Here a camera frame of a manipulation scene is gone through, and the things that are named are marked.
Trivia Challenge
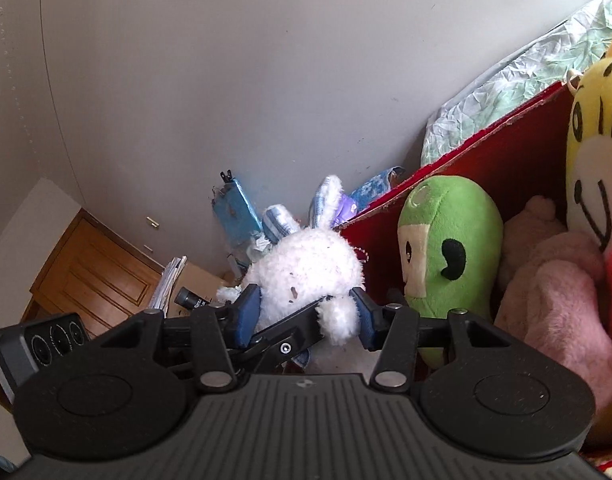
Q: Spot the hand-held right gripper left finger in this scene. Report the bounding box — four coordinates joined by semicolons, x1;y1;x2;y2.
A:
88;284;263;393

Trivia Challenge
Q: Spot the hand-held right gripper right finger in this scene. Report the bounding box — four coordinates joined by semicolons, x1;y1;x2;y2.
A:
350;287;529;392

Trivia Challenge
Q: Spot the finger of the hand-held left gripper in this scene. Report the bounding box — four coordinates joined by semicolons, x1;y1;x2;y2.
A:
238;301;333;368

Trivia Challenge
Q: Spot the white rabbit plush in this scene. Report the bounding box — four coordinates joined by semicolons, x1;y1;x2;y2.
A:
217;175;367;371

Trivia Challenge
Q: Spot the pink teddy bear plush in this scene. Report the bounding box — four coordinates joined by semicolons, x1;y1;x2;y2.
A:
493;195;612;413

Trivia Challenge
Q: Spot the red cardboard box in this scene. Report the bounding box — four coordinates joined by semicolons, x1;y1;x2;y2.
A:
336;80;612;478

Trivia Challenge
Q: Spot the plain brown cardboard box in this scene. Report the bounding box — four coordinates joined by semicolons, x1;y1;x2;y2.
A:
168;262;237;318

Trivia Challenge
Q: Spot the black cylinder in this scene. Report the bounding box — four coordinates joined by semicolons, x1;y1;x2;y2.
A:
174;286;212;313

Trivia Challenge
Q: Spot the stack of white papers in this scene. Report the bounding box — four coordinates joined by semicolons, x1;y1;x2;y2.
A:
147;256;188;317

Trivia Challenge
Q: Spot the wooden door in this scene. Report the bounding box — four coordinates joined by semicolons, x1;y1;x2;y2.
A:
21;207;166;341

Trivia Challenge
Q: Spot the blue bag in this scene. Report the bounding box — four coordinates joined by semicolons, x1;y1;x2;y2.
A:
212;170;264;261

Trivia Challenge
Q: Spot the purple packet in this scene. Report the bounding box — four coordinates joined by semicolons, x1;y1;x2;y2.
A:
336;192;359;226

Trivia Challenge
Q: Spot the green cartoon plush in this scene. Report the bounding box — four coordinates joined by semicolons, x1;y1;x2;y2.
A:
397;175;504;368

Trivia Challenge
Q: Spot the blue patterned cloth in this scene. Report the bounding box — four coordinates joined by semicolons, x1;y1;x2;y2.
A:
348;166;407;211

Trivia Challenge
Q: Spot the yellow tiger plush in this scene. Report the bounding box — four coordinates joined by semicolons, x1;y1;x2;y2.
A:
565;27;612;321

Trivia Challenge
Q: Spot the pale green bed sheet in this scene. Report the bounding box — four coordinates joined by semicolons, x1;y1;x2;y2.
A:
420;0;612;168

